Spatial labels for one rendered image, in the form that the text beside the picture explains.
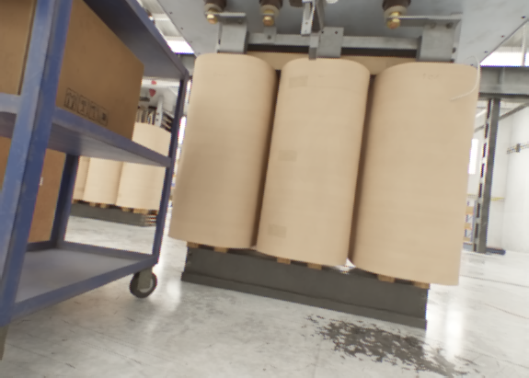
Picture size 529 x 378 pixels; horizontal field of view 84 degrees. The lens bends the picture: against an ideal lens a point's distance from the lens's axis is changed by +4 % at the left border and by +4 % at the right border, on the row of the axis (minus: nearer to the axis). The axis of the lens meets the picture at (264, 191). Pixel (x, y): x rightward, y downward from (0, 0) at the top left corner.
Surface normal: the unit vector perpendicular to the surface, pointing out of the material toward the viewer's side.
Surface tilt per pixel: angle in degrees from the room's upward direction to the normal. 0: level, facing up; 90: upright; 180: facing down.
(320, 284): 90
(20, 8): 90
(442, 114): 90
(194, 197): 90
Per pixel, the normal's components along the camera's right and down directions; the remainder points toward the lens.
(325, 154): -0.16, -0.08
